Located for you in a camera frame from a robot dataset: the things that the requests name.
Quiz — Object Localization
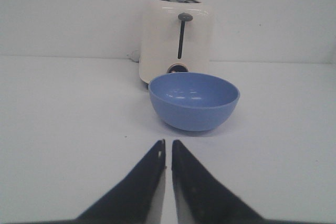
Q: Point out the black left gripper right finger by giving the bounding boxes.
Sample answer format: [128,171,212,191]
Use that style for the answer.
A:
[172,139,266,221]

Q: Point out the white two-slot toaster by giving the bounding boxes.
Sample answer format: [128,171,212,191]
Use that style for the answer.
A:
[139,0,214,84]

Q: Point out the blue plastic bowl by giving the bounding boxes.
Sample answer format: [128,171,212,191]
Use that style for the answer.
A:
[148,72,240,132]

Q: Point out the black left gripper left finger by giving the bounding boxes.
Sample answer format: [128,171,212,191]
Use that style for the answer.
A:
[76,139,166,221]

